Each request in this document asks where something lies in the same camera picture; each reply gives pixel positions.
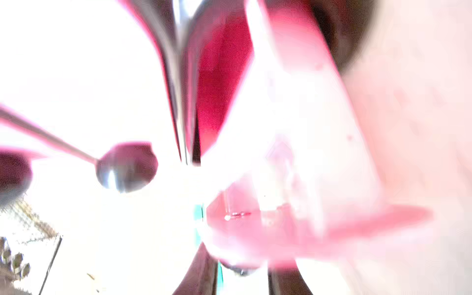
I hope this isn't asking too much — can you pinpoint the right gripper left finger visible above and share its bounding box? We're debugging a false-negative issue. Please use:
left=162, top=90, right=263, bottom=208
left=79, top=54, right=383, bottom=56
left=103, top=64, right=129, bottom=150
left=173, top=243, right=219, bottom=295

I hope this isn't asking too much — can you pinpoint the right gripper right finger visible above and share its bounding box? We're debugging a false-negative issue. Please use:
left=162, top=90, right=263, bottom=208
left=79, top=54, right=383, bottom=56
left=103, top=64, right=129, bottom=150
left=268, top=268, right=313, bottom=295

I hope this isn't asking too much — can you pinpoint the black pink drawer cabinet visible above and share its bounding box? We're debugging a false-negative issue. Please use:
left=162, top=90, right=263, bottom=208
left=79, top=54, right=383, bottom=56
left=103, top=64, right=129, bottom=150
left=1, top=1, right=472, bottom=274

